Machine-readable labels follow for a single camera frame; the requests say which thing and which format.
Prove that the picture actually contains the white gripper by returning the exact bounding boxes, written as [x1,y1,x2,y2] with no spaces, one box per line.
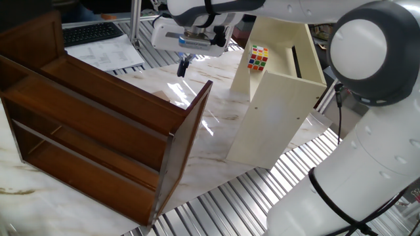
[150,16,236,78]

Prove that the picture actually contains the light wooden cube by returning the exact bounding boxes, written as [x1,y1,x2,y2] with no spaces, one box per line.
[152,90,171,102]

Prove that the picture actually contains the cream wooden shelf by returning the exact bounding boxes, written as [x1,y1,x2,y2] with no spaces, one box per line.
[225,16,328,170]

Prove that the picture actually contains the brown wooden shelf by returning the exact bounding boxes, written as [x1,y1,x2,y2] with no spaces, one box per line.
[0,9,213,227]

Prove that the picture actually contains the marble pattern table sheet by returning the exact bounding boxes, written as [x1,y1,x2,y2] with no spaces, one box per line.
[0,49,333,236]

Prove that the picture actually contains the dark red box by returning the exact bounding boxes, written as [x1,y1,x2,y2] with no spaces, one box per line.
[234,22,255,49]

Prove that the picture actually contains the Rubik's cube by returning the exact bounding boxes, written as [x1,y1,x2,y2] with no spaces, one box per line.
[247,45,269,71]

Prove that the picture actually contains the printed paper sheets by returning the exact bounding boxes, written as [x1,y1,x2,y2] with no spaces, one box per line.
[64,33,146,72]

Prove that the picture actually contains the black keyboard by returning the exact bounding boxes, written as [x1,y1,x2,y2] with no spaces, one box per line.
[62,22,125,48]

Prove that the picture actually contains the person in blue jeans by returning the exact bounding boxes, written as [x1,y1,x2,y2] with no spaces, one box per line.
[60,0,102,24]

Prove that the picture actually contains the silver gripper mounted camera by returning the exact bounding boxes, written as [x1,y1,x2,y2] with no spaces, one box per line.
[165,31,213,51]

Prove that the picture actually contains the aluminium frame post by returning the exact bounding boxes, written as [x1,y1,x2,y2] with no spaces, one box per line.
[129,0,142,50]

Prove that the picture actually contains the black camera cable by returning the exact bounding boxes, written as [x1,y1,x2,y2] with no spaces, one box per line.
[308,82,420,236]

